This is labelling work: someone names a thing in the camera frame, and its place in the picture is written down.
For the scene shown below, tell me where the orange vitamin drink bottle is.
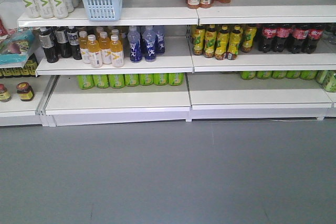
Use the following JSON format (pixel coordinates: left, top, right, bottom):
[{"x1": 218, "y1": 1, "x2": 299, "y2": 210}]
[
  {"x1": 87, "y1": 35, "x2": 103, "y2": 68},
  {"x1": 110, "y1": 35, "x2": 124, "y2": 68},
  {"x1": 99, "y1": 31, "x2": 112, "y2": 65},
  {"x1": 79, "y1": 31, "x2": 90, "y2": 64}
]

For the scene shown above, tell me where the dark tea bottle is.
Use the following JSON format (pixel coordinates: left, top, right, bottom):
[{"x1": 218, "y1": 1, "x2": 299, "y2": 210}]
[
  {"x1": 67, "y1": 26, "x2": 82, "y2": 60},
  {"x1": 39, "y1": 27, "x2": 59, "y2": 63},
  {"x1": 55, "y1": 27, "x2": 71, "y2": 58}
]

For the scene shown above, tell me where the blue sports drink bottle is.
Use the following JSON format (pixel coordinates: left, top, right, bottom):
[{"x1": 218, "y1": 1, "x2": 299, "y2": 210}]
[
  {"x1": 128, "y1": 26, "x2": 142, "y2": 63},
  {"x1": 143, "y1": 25, "x2": 156, "y2": 62},
  {"x1": 153, "y1": 25, "x2": 165, "y2": 55}
]

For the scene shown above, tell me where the yellow iced tea bottle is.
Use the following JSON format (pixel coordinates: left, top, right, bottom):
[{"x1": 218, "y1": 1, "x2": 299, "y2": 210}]
[
  {"x1": 214, "y1": 25, "x2": 229, "y2": 60},
  {"x1": 240, "y1": 24, "x2": 257, "y2": 53},
  {"x1": 204, "y1": 25, "x2": 217, "y2": 58},
  {"x1": 193, "y1": 25, "x2": 205, "y2": 55},
  {"x1": 226, "y1": 25, "x2": 241, "y2": 60}
]

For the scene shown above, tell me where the teal snack bag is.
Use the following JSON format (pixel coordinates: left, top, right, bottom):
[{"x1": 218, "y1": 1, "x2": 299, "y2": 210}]
[{"x1": 1, "y1": 30, "x2": 35, "y2": 65}]

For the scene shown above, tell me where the cola bottle red label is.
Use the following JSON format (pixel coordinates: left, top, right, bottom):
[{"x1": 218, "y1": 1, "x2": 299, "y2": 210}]
[
  {"x1": 303, "y1": 23, "x2": 325, "y2": 54},
  {"x1": 288, "y1": 23, "x2": 310, "y2": 54},
  {"x1": 258, "y1": 24, "x2": 278, "y2": 53},
  {"x1": 272, "y1": 24, "x2": 292, "y2": 52}
]

